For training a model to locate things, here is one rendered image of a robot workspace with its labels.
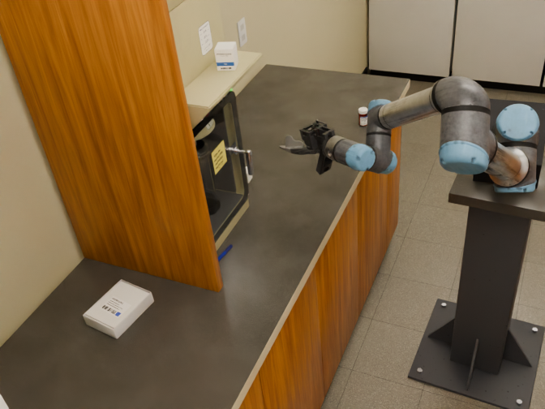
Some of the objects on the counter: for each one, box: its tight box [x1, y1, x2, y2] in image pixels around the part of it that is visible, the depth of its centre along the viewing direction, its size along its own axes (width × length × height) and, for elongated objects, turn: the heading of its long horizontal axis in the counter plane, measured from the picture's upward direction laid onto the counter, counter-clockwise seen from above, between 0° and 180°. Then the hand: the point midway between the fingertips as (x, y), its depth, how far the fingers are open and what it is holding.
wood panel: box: [0, 0, 223, 292], centre depth 149 cm, size 49×3×140 cm, turn 73°
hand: (297, 138), depth 208 cm, fingers open, 14 cm apart
